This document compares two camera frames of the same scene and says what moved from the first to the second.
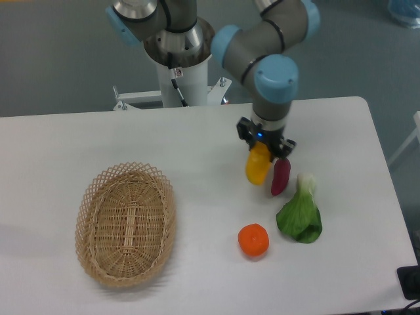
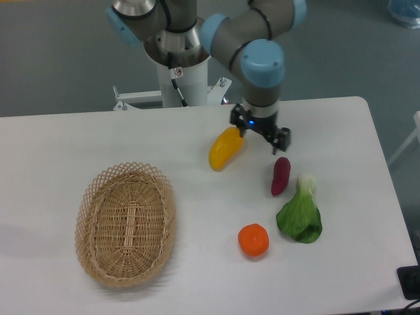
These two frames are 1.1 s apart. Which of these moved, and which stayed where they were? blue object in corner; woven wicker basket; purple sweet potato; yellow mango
Moved: yellow mango
Stayed: blue object in corner; woven wicker basket; purple sweet potato
